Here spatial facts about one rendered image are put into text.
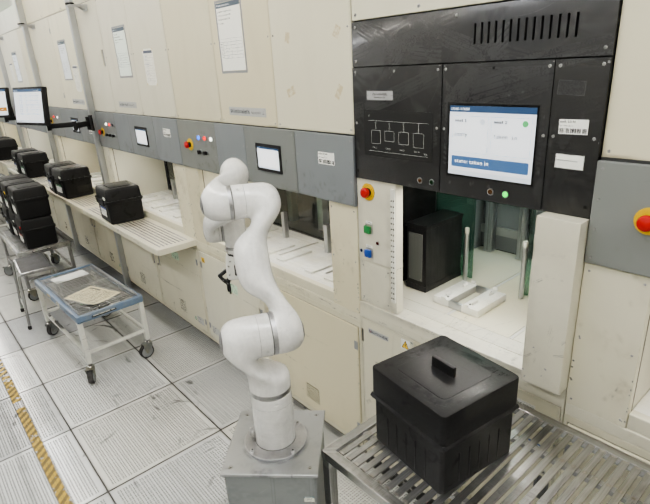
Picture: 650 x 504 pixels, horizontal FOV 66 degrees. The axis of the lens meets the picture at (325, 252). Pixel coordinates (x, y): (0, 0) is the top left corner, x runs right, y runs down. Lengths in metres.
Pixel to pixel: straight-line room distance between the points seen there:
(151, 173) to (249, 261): 3.27
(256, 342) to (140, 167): 3.34
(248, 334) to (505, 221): 1.67
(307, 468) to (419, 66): 1.26
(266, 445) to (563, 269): 0.97
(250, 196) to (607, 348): 1.07
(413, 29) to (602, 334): 1.06
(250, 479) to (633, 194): 1.25
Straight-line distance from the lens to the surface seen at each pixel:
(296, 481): 1.55
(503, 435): 1.56
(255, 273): 1.40
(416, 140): 1.75
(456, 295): 2.15
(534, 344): 1.65
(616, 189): 1.45
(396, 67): 1.79
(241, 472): 1.56
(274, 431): 1.54
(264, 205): 1.44
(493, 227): 2.69
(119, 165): 4.51
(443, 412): 1.32
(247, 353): 1.38
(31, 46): 6.03
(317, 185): 2.16
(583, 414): 1.75
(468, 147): 1.64
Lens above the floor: 1.82
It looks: 21 degrees down
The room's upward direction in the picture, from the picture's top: 3 degrees counter-clockwise
